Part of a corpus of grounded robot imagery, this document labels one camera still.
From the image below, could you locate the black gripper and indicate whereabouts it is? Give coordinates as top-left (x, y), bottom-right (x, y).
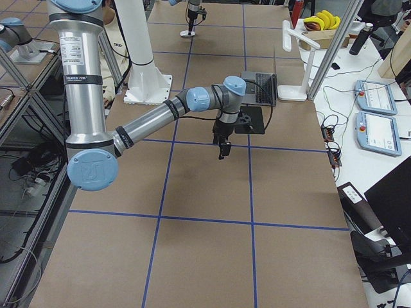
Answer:
top-left (213, 120), bottom-right (234, 160)
top-left (186, 0), bottom-right (207, 34)

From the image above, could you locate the white computer mouse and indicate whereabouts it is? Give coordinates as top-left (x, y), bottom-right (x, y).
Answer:
top-left (180, 30), bottom-right (195, 38)

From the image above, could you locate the black mouse pad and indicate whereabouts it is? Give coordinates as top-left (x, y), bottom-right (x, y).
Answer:
top-left (240, 106), bottom-right (265, 135)

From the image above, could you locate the silver laptop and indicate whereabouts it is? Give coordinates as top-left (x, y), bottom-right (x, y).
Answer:
top-left (240, 44), bottom-right (278, 107)

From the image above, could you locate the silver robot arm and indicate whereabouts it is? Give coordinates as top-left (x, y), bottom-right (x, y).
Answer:
top-left (1, 1), bottom-right (152, 64)
top-left (47, 1), bottom-right (246, 191)

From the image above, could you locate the person in cream sweater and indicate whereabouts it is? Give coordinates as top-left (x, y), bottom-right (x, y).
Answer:
top-left (99, 0), bottom-right (132, 107)

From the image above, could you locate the yellow banana bunch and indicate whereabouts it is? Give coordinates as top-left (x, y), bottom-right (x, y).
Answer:
top-left (303, 10), bottom-right (341, 31)

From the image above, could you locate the cardboard box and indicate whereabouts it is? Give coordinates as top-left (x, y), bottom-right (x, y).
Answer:
top-left (299, 30), bottom-right (350, 51)

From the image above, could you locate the blue teach pendant near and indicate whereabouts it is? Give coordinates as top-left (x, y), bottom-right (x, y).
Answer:
top-left (355, 111), bottom-right (402, 157)

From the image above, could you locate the blue teach pendant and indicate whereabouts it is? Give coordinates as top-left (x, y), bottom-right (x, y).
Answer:
top-left (354, 80), bottom-right (398, 116)
top-left (355, 111), bottom-right (402, 157)

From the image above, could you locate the blue teach pendant far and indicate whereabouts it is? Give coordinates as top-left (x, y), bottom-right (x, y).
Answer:
top-left (354, 80), bottom-right (398, 116)

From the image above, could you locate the black water bottle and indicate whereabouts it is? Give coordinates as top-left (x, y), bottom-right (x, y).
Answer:
top-left (349, 23), bottom-right (373, 55)

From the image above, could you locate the black monitor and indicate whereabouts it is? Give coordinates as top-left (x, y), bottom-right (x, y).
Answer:
top-left (365, 158), bottom-right (410, 252)

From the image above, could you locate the black office chair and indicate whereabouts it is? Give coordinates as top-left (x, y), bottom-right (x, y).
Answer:
top-left (337, 182), bottom-right (410, 294)

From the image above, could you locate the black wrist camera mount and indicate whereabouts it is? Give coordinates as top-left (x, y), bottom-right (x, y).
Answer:
top-left (234, 110), bottom-right (254, 134)

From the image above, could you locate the white camera pole base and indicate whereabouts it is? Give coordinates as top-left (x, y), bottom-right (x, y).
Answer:
top-left (115, 0), bottom-right (172, 105)

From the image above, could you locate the aluminium frame post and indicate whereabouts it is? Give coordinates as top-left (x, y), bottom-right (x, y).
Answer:
top-left (307, 0), bottom-right (363, 101)

